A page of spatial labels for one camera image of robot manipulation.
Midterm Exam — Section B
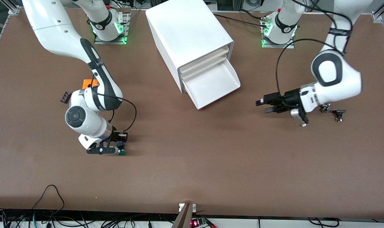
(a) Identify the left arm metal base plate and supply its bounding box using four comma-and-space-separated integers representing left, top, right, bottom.
261, 14, 295, 49

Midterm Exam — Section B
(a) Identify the orange box with hole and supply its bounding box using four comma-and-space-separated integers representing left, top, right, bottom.
82, 79, 100, 89

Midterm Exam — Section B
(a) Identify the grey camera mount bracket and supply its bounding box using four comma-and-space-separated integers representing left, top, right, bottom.
171, 203, 197, 228

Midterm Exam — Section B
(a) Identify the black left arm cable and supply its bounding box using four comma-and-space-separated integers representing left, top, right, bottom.
276, 0, 354, 95

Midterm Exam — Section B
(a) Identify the circuit board with red light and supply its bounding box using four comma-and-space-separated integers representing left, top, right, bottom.
190, 217, 216, 228

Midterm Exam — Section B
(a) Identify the black looped cable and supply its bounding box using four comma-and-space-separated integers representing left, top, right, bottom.
31, 184, 66, 212

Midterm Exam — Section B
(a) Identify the black component with brass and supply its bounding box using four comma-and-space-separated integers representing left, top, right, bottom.
332, 109, 347, 123

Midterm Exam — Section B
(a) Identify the black cable on table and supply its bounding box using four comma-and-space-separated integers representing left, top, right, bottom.
212, 13, 270, 27
239, 9, 265, 20

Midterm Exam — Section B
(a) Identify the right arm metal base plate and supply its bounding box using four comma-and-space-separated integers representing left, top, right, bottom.
94, 8, 130, 45

